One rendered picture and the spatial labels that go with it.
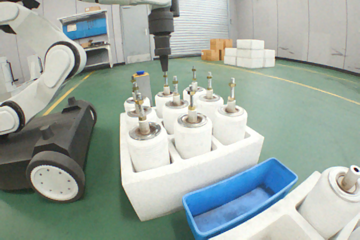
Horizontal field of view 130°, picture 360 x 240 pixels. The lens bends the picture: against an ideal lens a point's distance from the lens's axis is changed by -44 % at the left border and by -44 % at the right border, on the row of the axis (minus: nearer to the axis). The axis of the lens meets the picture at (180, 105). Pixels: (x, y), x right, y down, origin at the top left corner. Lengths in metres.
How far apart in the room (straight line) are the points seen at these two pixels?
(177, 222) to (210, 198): 0.12
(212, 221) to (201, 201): 0.08
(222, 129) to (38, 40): 0.69
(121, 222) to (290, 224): 0.42
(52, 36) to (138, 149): 0.51
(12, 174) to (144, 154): 0.56
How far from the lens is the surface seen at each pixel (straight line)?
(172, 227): 0.46
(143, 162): 0.35
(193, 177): 0.38
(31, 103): 0.72
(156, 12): 0.53
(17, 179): 0.74
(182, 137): 0.35
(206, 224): 0.46
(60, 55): 0.58
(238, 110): 0.43
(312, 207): 0.31
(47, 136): 0.57
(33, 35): 0.69
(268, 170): 0.52
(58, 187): 0.59
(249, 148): 0.44
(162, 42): 0.51
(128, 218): 0.50
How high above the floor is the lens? 0.43
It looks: 22 degrees down
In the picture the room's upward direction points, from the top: 4 degrees counter-clockwise
